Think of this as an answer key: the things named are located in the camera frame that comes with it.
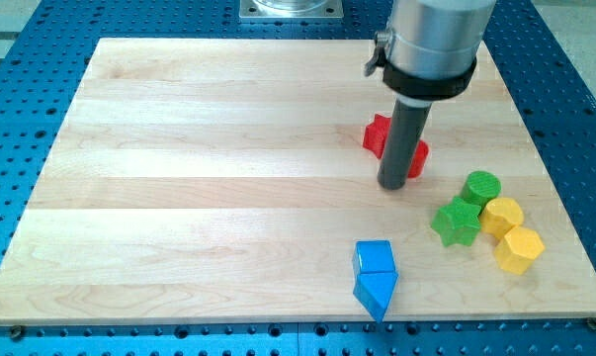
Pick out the silver robot arm cylinder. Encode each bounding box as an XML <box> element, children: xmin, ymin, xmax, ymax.
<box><xmin>364</xmin><ymin>0</ymin><xmax>496</xmax><ymax>108</ymax></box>

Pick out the wooden board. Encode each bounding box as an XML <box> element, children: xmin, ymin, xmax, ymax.
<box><xmin>0</xmin><ymin>39</ymin><xmax>596</xmax><ymax>325</ymax></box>

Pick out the red star block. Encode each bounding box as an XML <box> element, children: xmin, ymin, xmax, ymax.
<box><xmin>363</xmin><ymin>114</ymin><xmax>391</xmax><ymax>159</ymax></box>

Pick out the blue cube block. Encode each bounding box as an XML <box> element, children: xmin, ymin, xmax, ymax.
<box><xmin>353</xmin><ymin>240</ymin><xmax>396</xmax><ymax>275</ymax></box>

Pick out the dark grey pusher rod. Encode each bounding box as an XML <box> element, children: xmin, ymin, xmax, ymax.
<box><xmin>378</xmin><ymin>99</ymin><xmax>431</xmax><ymax>190</ymax></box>

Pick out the blue triangle block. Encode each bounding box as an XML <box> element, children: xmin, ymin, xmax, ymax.
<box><xmin>353</xmin><ymin>272</ymin><xmax>398</xmax><ymax>322</ymax></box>

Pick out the green star block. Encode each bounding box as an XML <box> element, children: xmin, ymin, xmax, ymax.
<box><xmin>430</xmin><ymin>197</ymin><xmax>481</xmax><ymax>247</ymax></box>

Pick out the green cylinder block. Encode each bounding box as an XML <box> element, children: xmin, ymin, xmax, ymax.
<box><xmin>460</xmin><ymin>171</ymin><xmax>501</xmax><ymax>209</ymax></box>

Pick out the yellow rounded block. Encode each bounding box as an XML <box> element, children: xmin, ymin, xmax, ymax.
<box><xmin>478</xmin><ymin>197</ymin><xmax>525</xmax><ymax>240</ymax></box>

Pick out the yellow hexagon block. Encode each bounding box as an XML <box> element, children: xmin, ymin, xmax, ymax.
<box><xmin>493</xmin><ymin>226</ymin><xmax>546</xmax><ymax>275</ymax></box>

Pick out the metal base plate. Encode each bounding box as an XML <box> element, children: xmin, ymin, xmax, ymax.
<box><xmin>239</xmin><ymin>0</ymin><xmax>344</xmax><ymax>20</ymax></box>

